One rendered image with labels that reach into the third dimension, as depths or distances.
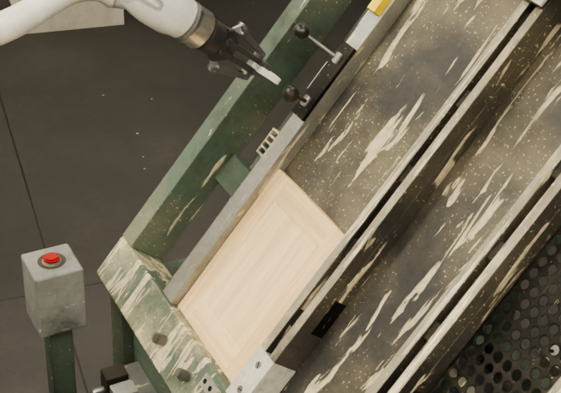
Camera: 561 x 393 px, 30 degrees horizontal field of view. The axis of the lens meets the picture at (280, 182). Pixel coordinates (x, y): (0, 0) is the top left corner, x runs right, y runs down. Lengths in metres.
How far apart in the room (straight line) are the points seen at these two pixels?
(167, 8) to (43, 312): 0.86
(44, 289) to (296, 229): 0.64
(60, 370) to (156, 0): 1.09
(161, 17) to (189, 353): 0.75
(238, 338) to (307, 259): 0.24
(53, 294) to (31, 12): 0.77
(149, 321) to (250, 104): 0.58
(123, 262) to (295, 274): 0.56
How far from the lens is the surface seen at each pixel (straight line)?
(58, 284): 2.57
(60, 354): 2.75
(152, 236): 2.67
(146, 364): 2.53
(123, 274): 2.65
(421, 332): 1.94
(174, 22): 2.15
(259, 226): 2.39
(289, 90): 2.28
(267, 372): 2.16
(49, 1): 2.17
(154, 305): 2.51
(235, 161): 2.61
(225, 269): 2.42
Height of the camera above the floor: 2.46
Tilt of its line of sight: 32 degrees down
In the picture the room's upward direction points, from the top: 3 degrees clockwise
